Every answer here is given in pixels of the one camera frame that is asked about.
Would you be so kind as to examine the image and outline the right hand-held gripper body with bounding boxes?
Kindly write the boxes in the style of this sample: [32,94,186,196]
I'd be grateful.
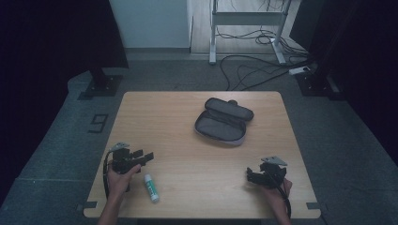
[256,156,288,189]

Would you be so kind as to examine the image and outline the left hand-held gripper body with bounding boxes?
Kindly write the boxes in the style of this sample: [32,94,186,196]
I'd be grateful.
[109,142,141,175]

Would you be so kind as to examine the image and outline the person's right hand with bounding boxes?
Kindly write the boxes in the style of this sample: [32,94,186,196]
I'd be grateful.
[258,178,294,217]

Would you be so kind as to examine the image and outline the person's left hand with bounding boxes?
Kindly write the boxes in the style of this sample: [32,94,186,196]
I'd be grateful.
[106,163,143,202]

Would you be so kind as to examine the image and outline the white green glue stick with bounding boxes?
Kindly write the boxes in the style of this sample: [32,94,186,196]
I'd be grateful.
[143,173,161,203]

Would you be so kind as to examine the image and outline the open grey pencil case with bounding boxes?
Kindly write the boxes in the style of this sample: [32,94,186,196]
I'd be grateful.
[193,97,255,147]

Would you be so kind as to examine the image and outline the black stand base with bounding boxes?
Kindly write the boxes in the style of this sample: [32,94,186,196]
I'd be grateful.
[295,64,345,101]
[84,67,124,98]

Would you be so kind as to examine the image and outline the white power strip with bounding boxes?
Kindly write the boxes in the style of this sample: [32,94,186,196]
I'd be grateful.
[287,66,312,76]

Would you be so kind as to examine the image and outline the black curtain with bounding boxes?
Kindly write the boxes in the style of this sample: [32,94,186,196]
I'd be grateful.
[289,0,398,167]
[0,0,130,201]

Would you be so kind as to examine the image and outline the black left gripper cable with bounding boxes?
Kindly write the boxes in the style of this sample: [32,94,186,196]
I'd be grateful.
[102,150,115,201]

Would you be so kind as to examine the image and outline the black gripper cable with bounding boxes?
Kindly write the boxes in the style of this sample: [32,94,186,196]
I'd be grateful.
[268,170,293,219]
[102,150,115,201]

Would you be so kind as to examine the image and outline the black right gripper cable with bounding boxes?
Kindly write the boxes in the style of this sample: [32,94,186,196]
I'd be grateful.
[268,170,293,219]

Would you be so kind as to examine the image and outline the black floor cables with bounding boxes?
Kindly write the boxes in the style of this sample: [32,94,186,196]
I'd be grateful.
[215,0,314,92]

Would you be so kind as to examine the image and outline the white metal desk frame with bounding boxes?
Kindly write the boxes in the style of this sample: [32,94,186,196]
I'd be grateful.
[208,0,293,66]

